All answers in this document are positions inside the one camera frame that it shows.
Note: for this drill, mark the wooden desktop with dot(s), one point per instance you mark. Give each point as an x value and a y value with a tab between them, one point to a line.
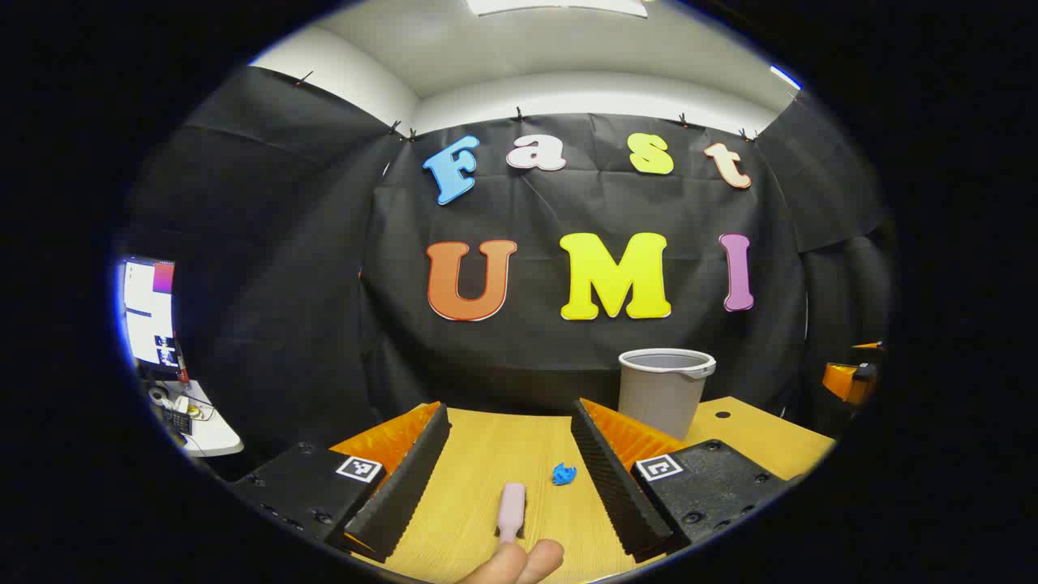
503	442

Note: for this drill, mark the white side desk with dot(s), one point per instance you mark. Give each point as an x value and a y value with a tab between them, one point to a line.
215	442

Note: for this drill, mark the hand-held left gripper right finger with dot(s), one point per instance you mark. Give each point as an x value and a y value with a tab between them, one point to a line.
616	487

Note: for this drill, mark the gray garbage bin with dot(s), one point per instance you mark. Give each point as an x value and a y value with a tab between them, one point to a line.
661	397

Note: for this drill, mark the small pink broom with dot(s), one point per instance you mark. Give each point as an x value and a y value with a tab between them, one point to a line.
512	507

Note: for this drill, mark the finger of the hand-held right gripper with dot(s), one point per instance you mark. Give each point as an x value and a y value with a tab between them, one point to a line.
843	381

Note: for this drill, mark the ceiling light panel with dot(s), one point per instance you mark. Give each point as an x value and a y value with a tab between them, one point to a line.
559	6

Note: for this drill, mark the blue paper scrap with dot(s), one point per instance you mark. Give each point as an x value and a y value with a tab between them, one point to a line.
564	474

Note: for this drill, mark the computer monitor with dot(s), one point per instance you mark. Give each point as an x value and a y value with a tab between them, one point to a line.
146	316

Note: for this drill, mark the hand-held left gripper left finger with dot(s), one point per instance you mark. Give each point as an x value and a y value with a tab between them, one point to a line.
405	487

